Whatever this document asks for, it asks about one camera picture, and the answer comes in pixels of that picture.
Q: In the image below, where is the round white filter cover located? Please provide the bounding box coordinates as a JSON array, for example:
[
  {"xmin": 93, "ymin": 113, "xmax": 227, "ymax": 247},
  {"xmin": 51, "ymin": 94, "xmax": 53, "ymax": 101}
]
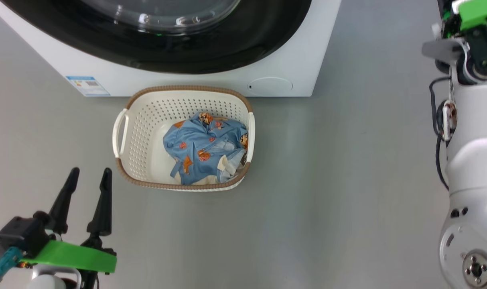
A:
[{"xmin": 247, "ymin": 77, "xmax": 293, "ymax": 96}]

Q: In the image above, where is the blue patterned denim garment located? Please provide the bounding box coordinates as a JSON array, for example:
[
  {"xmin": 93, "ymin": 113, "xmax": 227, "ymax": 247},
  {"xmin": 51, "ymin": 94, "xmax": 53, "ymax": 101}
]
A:
[{"xmin": 162, "ymin": 112, "xmax": 249, "ymax": 186}]

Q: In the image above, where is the white cable clip ring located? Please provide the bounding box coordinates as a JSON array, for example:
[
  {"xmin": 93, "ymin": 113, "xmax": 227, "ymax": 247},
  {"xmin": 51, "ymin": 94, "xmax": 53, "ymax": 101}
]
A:
[{"xmin": 442, "ymin": 100, "xmax": 457, "ymax": 141}]

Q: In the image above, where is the white front-load washing machine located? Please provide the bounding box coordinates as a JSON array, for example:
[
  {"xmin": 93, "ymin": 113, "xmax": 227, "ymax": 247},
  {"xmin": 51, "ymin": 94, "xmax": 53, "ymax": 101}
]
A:
[{"xmin": 0, "ymin": 0, "xmax": 342, "ymax": 98}]

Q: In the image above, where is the black round glass washer door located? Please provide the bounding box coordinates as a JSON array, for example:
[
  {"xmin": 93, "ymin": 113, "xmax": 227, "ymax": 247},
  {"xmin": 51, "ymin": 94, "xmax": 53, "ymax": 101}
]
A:
[{"xmin": 0, "ymin": 0, "xmax": 312, "ymax": 75}]

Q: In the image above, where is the teal left camera connector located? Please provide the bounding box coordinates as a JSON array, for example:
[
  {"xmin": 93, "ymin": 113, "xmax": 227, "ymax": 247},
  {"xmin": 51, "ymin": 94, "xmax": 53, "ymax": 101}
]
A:
[{"xmin": 0, "ymin": 246, "xmax": 24, "ymax": 286}]

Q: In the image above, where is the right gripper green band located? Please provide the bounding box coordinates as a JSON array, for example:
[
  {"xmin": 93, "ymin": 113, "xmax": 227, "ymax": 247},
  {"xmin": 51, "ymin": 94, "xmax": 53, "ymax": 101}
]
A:
[{"xmin": 422, "ymin": 0, "xmax": 487, "ymax": 85}]

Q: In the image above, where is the blue energy label sticker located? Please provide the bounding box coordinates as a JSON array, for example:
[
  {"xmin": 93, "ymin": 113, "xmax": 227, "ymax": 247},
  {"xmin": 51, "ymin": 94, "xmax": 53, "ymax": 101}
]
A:
[{"xmin": 65, "ymin": 76, "xmax": 111, "ymax": 97}]

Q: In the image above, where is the cream perforated laundry basket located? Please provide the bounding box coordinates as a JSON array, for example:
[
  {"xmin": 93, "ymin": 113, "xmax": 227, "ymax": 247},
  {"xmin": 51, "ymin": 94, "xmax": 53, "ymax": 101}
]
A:
[{"xmin": 112, "ymin": 85, "xmax": 256, "ymax": 192}]

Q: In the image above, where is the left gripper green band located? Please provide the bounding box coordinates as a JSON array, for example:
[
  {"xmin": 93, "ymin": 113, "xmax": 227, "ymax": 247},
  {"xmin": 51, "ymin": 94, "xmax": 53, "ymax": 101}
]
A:
[{"xmin": 19, "ymin": 167, "xmax": 118, "ymax": 289}]

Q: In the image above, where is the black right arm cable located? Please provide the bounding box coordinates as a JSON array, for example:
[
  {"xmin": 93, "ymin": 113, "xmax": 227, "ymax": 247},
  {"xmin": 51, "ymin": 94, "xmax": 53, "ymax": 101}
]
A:
[{"xmin": 429, "ymin": 76, "xmax": 455, "ymax": 191}]

